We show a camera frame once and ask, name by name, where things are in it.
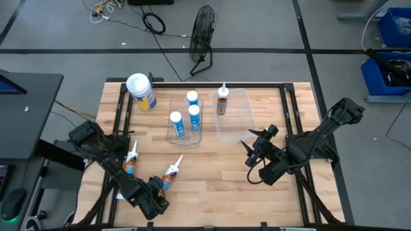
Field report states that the white yellow cable bundle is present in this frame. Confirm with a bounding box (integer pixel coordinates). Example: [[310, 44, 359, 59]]
[[89, 0, 125, 24]]

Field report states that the black computer mouse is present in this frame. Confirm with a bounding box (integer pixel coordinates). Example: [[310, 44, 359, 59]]
[[1, 188, 27, 221]]

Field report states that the large clear plastic bin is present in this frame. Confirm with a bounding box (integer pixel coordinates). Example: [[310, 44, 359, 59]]
[[209, 88, 259, 144]]

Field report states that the black coiled floor cable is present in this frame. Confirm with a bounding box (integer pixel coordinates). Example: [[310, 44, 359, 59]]
[[142, 12, 167, 35]]

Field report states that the black box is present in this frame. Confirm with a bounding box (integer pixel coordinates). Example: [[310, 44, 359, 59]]
[[127, 0, 175, 6]]

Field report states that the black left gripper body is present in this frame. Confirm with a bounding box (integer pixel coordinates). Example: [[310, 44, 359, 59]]
[[137, 187, 170, 221]]

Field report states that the Lysol wipes canister white lid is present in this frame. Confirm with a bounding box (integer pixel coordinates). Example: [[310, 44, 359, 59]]
[[125, 73, 158, 112]]

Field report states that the black computer monitor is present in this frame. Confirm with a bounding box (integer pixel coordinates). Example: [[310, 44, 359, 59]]
[[0, 74, 28, 96]]

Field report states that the grey metal stand base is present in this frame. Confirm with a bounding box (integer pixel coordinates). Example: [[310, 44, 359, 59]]
[[337, 0, 391, 22]]

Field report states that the black aluminium table frame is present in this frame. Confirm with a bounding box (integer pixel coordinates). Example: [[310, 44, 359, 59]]
[[72, 76, 356, 231]]

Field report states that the blue white silicone sealant tube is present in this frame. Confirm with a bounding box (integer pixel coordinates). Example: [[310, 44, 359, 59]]
[[186, 90, 199, 107], [169, 110, 186, 139], [188, 104, 202, 133]]

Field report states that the small clear plastic bin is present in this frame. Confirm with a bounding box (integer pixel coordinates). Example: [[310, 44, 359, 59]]
[[165, 96, 204, 149]]

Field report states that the orange sealant tube white nozzle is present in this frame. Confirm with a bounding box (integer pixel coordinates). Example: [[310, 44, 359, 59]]
[[216, 82, 230, 117], [160, 154, 184, 192], [123, 139, 139, 176]]

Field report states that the black desk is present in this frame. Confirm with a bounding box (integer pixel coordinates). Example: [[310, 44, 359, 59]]
[[0, 71, 64, 161]]

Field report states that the black floor fan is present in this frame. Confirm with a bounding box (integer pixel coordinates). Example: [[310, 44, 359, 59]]
[[189, 4, 218, 77]]

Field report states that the blue storage bin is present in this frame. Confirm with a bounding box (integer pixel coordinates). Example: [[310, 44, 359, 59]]
[[377, 6, 411, 49], [361, 51, 411, 96]]

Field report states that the yellow floor cable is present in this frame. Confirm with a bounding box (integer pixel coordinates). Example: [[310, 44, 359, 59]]
[[54, 99, 97, 121]]

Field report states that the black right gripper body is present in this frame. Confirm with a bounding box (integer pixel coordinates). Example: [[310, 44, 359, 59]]
[[245, 124, 280, 167]]

